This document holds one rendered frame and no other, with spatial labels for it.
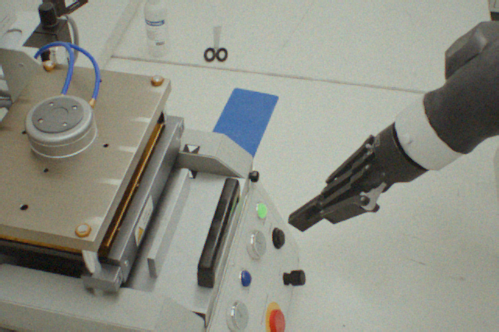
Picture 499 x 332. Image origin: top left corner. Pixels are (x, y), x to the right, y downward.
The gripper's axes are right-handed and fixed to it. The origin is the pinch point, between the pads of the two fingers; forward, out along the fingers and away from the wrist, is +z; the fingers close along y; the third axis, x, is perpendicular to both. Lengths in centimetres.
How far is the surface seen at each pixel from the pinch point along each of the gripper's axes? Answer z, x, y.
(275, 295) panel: 10.7, 3.5, 7.8
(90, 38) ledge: 42, -38, -50
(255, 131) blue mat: 21.2, -2.3, -32.2
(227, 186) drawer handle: -1.8, -14.6, 6.1
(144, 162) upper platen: -0.1, -25.4, 8.6
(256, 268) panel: 7.2, -2.7, 8.0
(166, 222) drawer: 1.7, -19.4, 13.5
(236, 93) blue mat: 25, -7, -43
